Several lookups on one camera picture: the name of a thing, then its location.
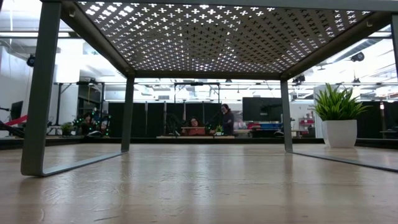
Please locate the wooden background table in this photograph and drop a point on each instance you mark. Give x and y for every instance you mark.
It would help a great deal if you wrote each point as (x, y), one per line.
(174, 137)

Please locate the grey perforated metal shelf riser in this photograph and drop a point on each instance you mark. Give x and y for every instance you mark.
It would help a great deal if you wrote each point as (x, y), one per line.
(42, 93)

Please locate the large black wall monitor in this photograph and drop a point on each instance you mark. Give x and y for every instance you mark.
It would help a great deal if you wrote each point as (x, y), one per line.
(261, 109)

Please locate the small potted plant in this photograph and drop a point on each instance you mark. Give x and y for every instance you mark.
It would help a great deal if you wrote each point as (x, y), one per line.
(219, 129)
(66, 128)

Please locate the blue storage bin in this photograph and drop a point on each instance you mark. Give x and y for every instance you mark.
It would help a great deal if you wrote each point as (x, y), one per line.
(270, 126)

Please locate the black ceiling spotlight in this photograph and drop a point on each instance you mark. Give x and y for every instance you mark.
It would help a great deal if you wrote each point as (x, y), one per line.
(358, 57)

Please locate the red bar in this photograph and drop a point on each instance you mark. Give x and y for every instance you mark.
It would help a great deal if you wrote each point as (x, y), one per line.
(18, 119)

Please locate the person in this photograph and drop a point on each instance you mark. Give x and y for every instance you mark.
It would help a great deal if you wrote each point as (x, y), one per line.
(228, 119)
(87, 124)
(194, 128)

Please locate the green plant in white pot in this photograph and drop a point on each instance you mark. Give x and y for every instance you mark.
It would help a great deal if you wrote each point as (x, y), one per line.
(340, 132)

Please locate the small black monitor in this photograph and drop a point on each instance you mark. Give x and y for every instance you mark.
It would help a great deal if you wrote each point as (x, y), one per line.
(17, 109)

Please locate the black partition wall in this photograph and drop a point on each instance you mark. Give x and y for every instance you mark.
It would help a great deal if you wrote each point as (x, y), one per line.
(140, 118)

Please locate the black aluminium table frame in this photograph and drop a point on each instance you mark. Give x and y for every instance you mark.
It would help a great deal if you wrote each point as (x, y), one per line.
(77, 140)

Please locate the black ceiling camera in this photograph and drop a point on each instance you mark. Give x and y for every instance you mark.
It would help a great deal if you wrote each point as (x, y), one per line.
(30, 60)

